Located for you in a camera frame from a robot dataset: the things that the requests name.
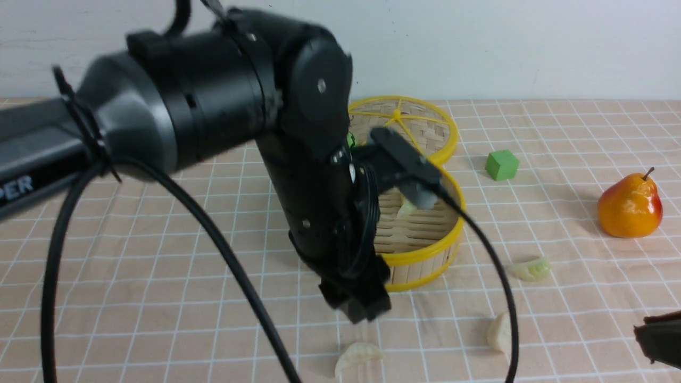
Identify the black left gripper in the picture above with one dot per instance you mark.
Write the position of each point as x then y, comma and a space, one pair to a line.
360, 298

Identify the white dumpling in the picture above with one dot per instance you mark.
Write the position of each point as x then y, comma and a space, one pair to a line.
356, 354
499, 334

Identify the pale green dumpling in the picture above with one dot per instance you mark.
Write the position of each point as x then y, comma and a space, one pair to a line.
406, 209
531, 271

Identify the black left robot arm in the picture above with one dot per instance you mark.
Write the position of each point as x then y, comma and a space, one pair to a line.
172, 101

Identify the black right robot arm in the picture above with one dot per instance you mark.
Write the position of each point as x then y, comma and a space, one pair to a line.
659, 338

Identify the bamboo steamer tray yellow rim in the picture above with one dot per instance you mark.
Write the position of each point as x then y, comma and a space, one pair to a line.
418, 246

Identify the bamboo steamer lid yellow rim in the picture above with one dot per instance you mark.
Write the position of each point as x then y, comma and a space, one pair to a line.
424, 125

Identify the green foam cube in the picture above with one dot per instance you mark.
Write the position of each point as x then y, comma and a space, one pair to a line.
502, 165

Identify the peach checkered tablecloth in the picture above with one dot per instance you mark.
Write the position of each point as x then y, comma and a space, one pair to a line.
144, 297

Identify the orange yellow toy pear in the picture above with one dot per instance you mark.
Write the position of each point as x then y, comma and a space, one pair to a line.
631, 208

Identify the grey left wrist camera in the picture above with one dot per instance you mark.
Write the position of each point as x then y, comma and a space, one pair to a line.
391, 162

